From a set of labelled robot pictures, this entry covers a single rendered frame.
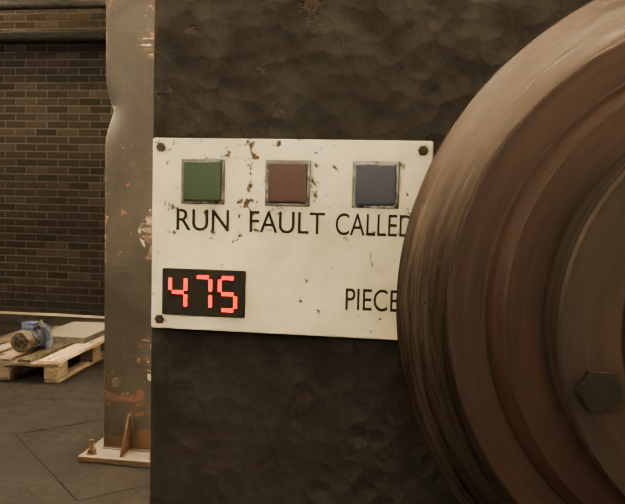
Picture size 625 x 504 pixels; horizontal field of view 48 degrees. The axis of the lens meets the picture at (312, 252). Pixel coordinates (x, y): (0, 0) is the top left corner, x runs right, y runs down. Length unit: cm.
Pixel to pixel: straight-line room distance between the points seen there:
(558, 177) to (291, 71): 30
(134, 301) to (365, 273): 272
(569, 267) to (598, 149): 9
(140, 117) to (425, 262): 286
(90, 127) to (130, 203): 411
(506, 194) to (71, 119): 707
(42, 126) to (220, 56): 694
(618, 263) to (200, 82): 42
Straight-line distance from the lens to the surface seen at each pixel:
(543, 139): 49
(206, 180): 66
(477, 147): 51
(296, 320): 65
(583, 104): 50
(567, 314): 43
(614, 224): 43
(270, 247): 65
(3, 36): 757
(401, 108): 66
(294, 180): 64
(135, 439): 347
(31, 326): 509
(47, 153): 756
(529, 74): 52
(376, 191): 63
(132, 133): 331
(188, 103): 70
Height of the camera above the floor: 118
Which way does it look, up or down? 4 degrees down
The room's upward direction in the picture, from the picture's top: 1 degrees clockwise
